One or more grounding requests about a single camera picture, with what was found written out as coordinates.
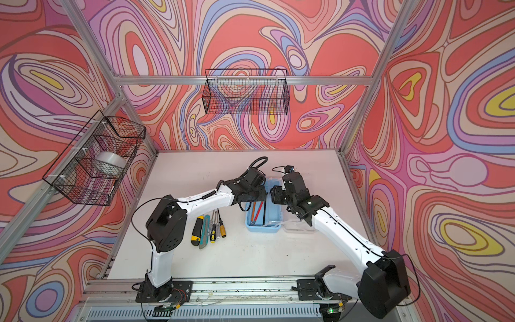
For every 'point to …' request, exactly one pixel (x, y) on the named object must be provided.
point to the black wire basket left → (89, 169)
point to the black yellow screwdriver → (213, 232)
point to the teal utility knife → (204, 233)
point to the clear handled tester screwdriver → (218, 228)
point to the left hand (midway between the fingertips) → (266, 191)
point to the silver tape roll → (112, 158)
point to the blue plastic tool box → (273, 212)
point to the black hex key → (264, 212)
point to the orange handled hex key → (253, 212)
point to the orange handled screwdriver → (222, 226)
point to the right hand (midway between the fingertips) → (277, 194)
